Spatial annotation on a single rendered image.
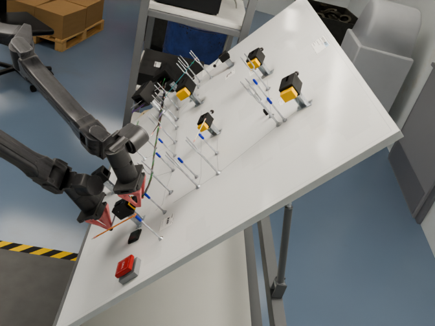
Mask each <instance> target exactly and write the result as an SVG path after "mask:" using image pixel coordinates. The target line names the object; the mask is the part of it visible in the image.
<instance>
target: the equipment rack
mask: <svg viewBox="0 0 435 326"><path fill-rule="evenodd" d="M236 2H237V8H236V4H235V1H234V0H222V1H221V6H220V9H219V14H217V15H210V14H208V13H205V12H200V11H197V10H192V9H189V8H183V7H180V6H175V5H170V4H167V3H159V2H157V1H154V0H141V2H140V11H139V19H138V24H137V32H136V37H135V46H134V50H133V59H132V64H131V72H130V77H129V85H128V93H127V98H126V106H125V111H124V119H123V124H122V127H124V126H125V125H127V124H128V123H133V122H134V121H135V120H136V119H138V118H139V116H140V114H141V113H139V111H140V108H139V107H138V108H139V109H137V110H136V109H135V108H136V106H138V104H137V103H136V102H135V105H136V104H137V105H136V106H134V109H135V110H136V111H135V110H134V111H135V112H133V115H132V111H133V108H131V107H132V106H133V104H134V100H133V99H132V98H131V97H132V96H133V95H134V94H135V93H136V91H137V90H138V89H139V87H140V86H141V85H140V84H137V79H138V75H139V67H140V62H141V59H142V57H143V54H144V51H145V50H146V48H147V49H150V46H151V39H152V34H153V27H154V22H155V18H159V19H164V20H167V21H172V22H175V23H180V24H184V25H188V26H191V27H197V28H202V29H205V30H210V31H213V32H218V33H221V34H226V35H229V39H228V41H227V46H226V49H225V50H226V51H227V52H228V51H229V50H230V48H231V45H232V40H233V37H237V38H238V42H237V44H238V43H240V42H241V41H243V40H244V39H245V38H247V37H248V35H249V30H250V27H251V23H252V19H253V16H254V12H255V9H256V5H257V2H258V0H249V1H248V4H247V9H246V11H245V7H244V4H243V0H236ZM157 10H160V11H157ZM161 11H162V12H161ZM166 12H167V13H166ZM169 13H170V14H169ZM174 14H176V15H174ZM177 15H178V16H177ZM182 16H184V17H182ZM188 17H189V18H188ZM147 18H148V24H147V29H146V22H147ZM190 18H191V19H190ZM195 19H197V20H195ZM198 20H200V21H198ZM204 21H205V22H204ZM206 22H208V23H206ZM211 23H213V24H211ZM214 24H216V25H214ZM220 25H221V26H220ZM222 26H224V27H222ZM227 27H229V28H227ZM236 29H237V30H236ZM145 30H146V36H145V41H144V35H145ZM143 43H144V48H143V52H142V47H143ZM130 108H131V109H130Z"/></svg>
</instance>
